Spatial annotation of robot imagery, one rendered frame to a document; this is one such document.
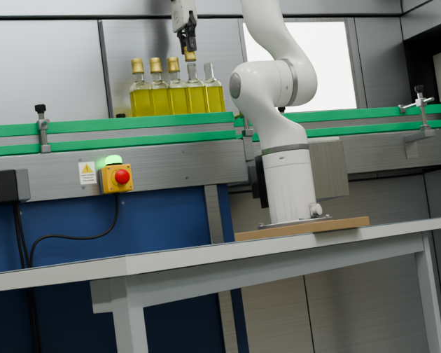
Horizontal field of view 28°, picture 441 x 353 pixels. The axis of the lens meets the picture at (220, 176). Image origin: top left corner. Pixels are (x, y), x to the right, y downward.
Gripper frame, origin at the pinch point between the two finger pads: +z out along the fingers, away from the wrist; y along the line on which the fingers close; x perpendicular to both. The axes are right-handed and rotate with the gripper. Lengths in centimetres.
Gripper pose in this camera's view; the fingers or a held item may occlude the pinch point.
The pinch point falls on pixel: (188, 46)
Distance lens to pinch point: 271.9
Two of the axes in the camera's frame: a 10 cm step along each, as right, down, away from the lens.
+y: 4.1, -1.3, -9.0
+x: 9.0, -0.8, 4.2
